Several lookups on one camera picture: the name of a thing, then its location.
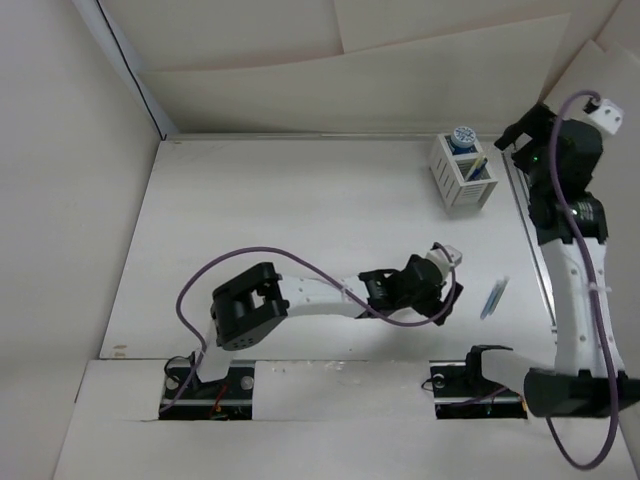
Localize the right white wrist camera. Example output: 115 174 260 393
583 99 625 136

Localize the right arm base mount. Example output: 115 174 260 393
421 345 528 420

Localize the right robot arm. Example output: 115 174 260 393
462 95 639 419

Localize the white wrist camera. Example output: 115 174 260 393
583 99 625 136
426 243 463 277

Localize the white two-compartment organizer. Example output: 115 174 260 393
429 127 498 213

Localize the clear light-blue pen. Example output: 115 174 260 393
480 276 510 320

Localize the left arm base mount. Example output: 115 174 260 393
158 354 256 422

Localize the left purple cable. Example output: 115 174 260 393
159 243 459 416

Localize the blue patterned tape roll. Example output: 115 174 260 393
447 126 477 155

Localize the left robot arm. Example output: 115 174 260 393
188 244 463 397

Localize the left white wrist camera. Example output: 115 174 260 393
426 243 463 277

